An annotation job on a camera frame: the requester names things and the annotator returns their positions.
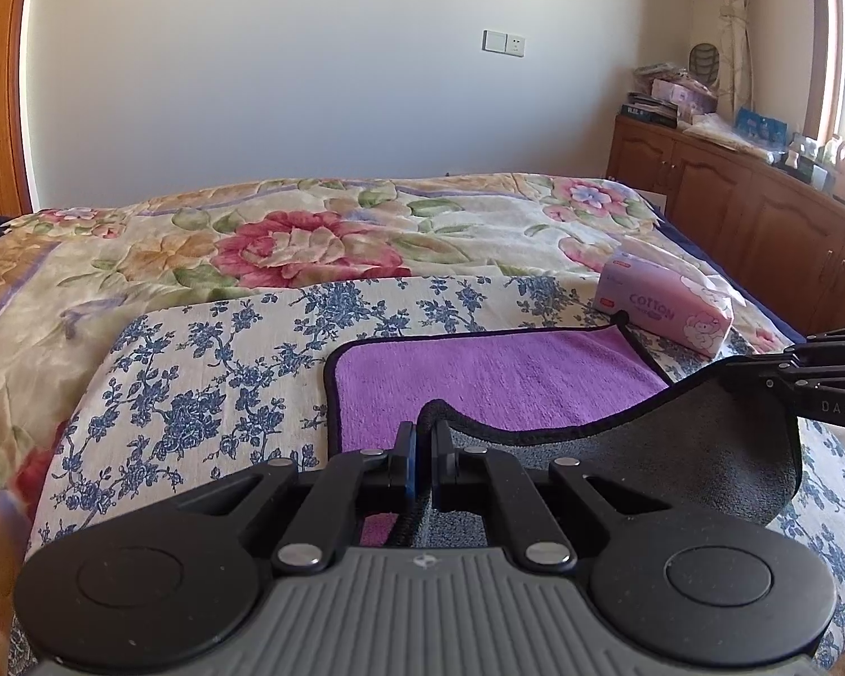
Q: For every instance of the wooden cabinet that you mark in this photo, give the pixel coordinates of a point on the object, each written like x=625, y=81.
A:
x=739, y=204

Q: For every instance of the blue printed box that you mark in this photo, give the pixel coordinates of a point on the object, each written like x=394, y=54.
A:
x=762, y=127

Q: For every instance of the pink tissue pack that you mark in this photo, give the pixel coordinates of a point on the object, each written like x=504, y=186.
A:
x=658, y=303

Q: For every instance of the purple and grey towel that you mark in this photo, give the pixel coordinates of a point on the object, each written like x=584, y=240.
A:
x=493, y=380

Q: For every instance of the green striped vase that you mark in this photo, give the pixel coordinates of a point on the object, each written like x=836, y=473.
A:
x=704, y=63

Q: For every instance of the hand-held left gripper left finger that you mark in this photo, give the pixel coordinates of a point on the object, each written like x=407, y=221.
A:
x=409, y=461

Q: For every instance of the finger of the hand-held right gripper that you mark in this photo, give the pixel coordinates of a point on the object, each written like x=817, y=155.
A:
x=834, y=348
x=753, y=374

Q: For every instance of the patterned cream curtain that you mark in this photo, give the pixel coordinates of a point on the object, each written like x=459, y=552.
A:
x=736, y=28

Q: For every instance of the white wall switch plate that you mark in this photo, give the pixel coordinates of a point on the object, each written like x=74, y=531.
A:
x=503, y=43

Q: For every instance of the blue floral white cloth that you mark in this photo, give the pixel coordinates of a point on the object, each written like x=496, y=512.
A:
x=204, y=373

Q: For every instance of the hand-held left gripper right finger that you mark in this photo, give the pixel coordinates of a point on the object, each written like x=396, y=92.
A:
x=439, y=465

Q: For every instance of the pink floral bedspread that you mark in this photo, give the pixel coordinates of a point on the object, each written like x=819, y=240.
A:
x=274, y=239

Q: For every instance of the stack of dark books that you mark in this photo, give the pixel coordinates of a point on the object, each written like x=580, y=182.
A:
x=649, y=110

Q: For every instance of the wooden window frame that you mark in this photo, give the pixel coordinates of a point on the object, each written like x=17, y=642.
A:
x=824, y=42

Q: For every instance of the pink printed packets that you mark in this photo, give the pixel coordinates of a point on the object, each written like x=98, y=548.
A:
x=676, y=84

